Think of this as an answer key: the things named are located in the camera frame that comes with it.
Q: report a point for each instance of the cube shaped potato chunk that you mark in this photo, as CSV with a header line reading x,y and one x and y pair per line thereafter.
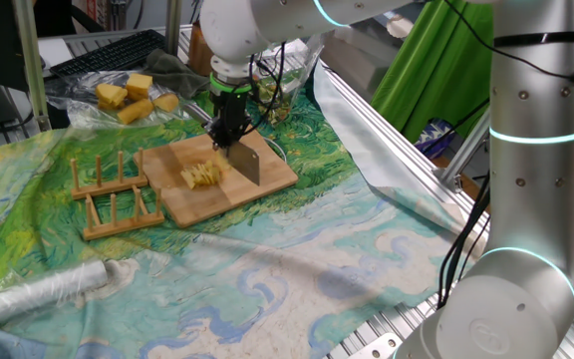
x,y
138,85

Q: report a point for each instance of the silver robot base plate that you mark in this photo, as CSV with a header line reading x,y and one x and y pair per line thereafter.
x,y
376,349

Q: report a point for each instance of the green fabric curtain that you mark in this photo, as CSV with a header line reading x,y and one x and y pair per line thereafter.
x,y
436,75

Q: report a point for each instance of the small potato chunk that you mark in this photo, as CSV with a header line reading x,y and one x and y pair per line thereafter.
x,y
135,110

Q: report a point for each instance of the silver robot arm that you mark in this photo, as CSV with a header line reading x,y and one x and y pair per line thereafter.
x,y
541,199

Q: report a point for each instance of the wooden peg rack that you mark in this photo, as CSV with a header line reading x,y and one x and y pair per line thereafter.
x,y
117,227

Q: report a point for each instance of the aluminium frame post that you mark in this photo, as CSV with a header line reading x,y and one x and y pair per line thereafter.
x,y
30,65
173,25
466,149

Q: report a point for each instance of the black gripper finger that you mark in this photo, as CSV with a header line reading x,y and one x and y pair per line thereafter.
x,y
215,135
246,128

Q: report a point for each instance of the plastic wrapped roll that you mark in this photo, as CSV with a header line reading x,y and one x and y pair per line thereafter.
x,y
43,291

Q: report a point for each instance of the blue patterned bag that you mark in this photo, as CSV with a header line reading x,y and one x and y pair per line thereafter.
x,y
434,137

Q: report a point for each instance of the steel kitchen knife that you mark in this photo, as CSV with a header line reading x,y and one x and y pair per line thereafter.
x,y
247,162

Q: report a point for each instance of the grey green cloth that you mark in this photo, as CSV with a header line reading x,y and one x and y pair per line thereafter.
x,y
172,72

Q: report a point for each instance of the black keyboard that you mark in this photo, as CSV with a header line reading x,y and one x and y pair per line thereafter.
x,y
112,52

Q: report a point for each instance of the thick potato slice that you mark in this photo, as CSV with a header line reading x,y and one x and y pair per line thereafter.
x,y
188,178
200,173
204,172
212,170
208,171
196,175
192,176

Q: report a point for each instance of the rounded potato chunk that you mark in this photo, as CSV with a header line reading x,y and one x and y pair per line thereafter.
x,y
166,102

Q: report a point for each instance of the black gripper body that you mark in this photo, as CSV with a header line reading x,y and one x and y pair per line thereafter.
x,y
230,112

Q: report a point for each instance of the plain brown cardboard box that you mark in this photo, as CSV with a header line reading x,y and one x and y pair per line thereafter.
x,y
197,50

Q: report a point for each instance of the bag of chopped greens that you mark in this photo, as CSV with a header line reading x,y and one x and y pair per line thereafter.
x,y
287,85

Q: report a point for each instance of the bamboo cutting board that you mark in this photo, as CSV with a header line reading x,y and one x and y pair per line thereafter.
x,y
177,199

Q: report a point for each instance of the painted landscape tablecloth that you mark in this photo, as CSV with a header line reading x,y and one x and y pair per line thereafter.
x,y
267,274

